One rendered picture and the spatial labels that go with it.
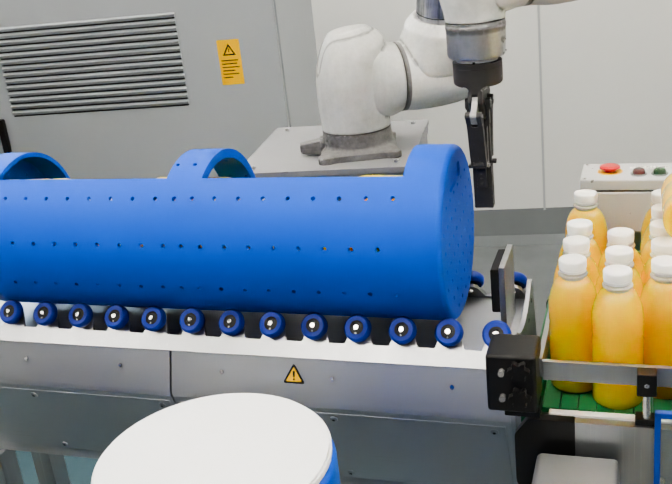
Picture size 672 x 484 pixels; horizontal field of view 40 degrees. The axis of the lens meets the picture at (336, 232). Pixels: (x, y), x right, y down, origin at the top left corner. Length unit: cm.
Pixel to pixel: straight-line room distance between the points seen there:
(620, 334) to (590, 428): 14
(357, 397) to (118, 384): 45
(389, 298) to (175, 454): 47
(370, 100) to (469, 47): 63
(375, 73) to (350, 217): 63
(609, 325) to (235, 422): 52
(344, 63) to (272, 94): 108
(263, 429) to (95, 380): 66
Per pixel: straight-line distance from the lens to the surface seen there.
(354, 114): 198
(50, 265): 166
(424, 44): 199
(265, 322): 154
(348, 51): 196
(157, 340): 165
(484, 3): 137
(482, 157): 143
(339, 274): 142
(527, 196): 435
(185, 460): 110
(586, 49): 419
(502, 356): 131
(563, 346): 138
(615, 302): 131
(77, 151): 333
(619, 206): 171
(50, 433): 193
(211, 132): 312
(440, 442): 155
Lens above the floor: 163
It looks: 20 degrees down
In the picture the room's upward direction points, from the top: 7 degrees counter-clockwise
